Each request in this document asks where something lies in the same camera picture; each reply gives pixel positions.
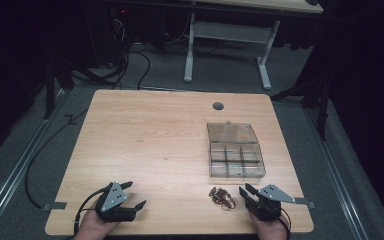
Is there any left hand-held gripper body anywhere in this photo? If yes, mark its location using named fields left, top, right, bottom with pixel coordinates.
left=94, top=180, right=138, bottom=224

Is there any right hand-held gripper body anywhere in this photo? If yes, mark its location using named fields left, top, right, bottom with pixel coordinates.
left=245, top=183, right=297, bottom=222

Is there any clear plastic compartment box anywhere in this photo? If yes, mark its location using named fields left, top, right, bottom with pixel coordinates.
left=206, top=121, right=267, bottom=179

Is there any person's right hand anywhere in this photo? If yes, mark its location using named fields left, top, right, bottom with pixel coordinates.
left=249, top=211, right=290, bottom=240

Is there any person's left hand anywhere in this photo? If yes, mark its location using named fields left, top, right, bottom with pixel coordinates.
left=73, top=209, right=120, bottom=240

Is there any grey tape strip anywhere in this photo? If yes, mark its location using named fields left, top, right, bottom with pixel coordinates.
left=294, top=196, right=316, bottom=210
left=41, top=201, right=68, bottom=212

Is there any black metal stand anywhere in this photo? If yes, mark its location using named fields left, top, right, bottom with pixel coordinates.
left=270, top=74, right=332, bottom=142
left=42, top=54, right=76, bottom=120

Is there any white-framed background desk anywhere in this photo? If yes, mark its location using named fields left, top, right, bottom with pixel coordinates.
left=182, top=0, right=324, bottom=91

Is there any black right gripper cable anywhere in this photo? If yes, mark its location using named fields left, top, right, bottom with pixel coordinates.
left=279, top=207, right=293, bottom=240

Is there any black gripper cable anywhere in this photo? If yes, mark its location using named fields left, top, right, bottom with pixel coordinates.
left=73, top=186, right=113, bottom=236
left=279, top=207, right=293, bottom=240

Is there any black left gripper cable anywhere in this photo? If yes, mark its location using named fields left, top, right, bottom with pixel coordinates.
left=73, top=186, right=113, bottom=236

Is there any metal floor rail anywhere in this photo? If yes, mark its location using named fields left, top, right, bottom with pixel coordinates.
left=0, top=88, right=70, bottom=240
left=303, top=105, right=370, bottom=240

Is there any long black floor cable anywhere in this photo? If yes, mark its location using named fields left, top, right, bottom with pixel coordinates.
left=24, top=108, right=90, bottom=210

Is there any looped black floor cable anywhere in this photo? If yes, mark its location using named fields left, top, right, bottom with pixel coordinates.
left=126, top=42, right=152, bottom=91

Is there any bundle of hanging cables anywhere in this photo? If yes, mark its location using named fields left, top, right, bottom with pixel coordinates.
left=108, top=8, right=131, bottom=79

